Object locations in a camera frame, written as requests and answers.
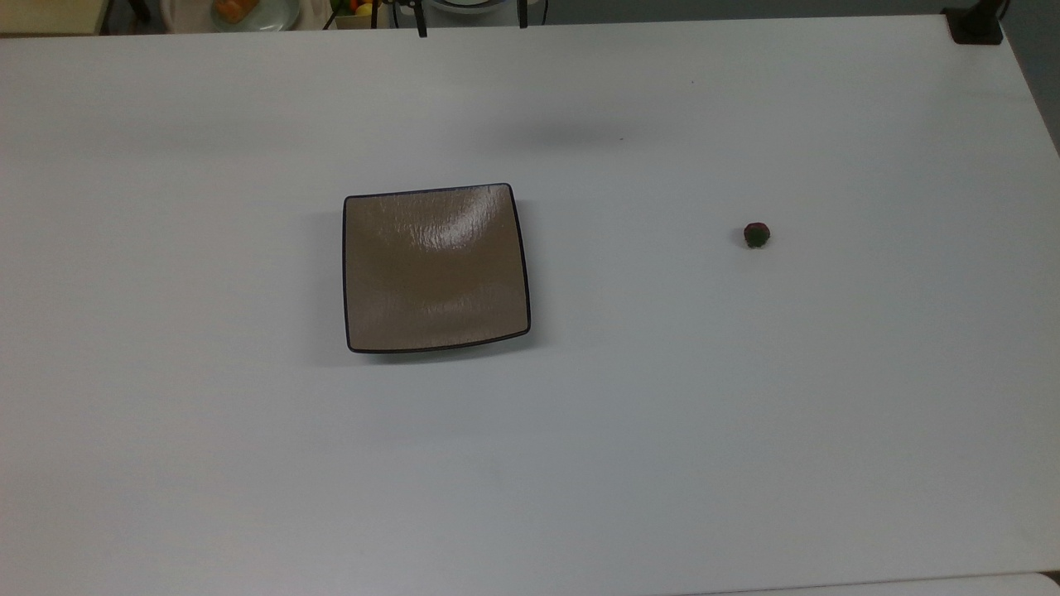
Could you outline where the beige wooden table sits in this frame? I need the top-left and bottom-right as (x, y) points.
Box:
(0, 0), (111, 36)

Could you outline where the box of toy fruit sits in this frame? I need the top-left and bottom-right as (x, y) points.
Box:
(330, 0), (395, 31)

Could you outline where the black table clamp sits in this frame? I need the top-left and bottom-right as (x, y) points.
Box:
(942, 0), (1006, 46)

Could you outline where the brown square ceramic plate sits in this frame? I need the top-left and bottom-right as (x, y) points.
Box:
(342, 183), (532, 355)

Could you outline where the white plate with food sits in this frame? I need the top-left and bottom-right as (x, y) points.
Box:
(161, 0), (301, 33)

